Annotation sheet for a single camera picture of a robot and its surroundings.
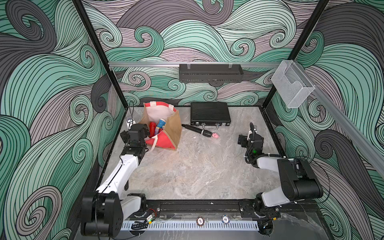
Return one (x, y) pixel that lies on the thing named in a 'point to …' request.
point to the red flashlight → (152, 127)
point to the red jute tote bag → (169, 136)
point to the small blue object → (161, 123)
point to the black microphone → (204, 132)
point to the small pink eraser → (215, 135)
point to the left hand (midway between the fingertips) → (132, 126)
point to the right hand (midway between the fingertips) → (248, 135)
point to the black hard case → (210, 115)
